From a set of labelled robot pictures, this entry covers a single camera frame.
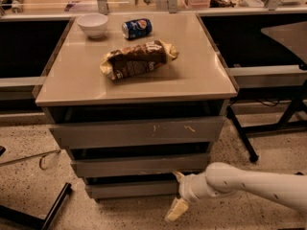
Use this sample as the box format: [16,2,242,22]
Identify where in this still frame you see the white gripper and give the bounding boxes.
[165,171,210,221]

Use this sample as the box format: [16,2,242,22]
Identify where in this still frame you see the grey drawer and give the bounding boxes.
[85,173,177,199]
[71,143,210,178]
[50,116,225,150]

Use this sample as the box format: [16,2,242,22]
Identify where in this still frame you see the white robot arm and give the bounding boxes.
[165,162,307,221]

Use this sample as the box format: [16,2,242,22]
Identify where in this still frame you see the grey bottom drawer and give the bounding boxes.
[85,173,177,199]

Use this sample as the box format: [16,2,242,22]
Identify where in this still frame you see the grey drawer cabinet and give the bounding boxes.
[34,12,238,203]

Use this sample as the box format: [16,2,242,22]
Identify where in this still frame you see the grey top drawer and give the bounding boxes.
[50,116,225,150]

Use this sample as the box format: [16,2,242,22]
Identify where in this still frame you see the black table leg right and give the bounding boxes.
[226,106,259,163]

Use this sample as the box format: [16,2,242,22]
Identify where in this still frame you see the black table leg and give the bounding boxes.
[226,106,259,163]
[0,182,72,230]

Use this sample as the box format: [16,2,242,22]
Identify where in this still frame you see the brown chip bag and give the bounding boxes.
[100,40,178,81]

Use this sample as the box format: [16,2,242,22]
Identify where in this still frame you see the blue pepsi can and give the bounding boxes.
[122,18,153,40]

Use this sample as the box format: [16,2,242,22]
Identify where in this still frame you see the black table leg left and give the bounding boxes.
[0,182,72,230]

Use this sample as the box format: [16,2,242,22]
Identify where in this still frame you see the white ceramic bowl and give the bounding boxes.
[77,13,108,38]

